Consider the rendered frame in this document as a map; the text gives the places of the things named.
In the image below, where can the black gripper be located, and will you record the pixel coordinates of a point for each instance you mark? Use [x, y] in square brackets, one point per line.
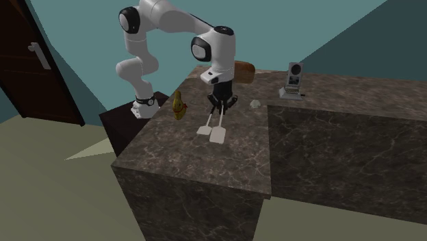
[223, 89]

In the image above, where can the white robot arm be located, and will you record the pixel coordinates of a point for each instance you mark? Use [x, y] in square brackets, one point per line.
[213, 50]

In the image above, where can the small pale lumpy object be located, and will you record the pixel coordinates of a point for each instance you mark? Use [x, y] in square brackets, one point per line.
[255, 103]

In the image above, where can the small white spatula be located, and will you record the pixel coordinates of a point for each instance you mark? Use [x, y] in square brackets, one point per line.
[204, 130]

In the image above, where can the large white spatula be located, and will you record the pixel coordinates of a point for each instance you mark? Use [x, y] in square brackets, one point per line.
[217, 135]

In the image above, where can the brown bread loaf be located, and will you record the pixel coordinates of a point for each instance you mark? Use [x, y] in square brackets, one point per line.
[245, 71]

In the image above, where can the yellow bird figure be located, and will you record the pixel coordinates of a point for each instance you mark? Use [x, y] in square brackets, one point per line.
[179, 106]

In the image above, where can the grey countertop appliance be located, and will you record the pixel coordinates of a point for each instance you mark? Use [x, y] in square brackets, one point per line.
[293, 81]

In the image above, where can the dark robot stand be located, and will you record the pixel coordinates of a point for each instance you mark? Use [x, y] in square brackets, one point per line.
[121, 128]

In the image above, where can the dark brown door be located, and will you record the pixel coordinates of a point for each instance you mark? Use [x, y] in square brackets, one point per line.
[30, 63]

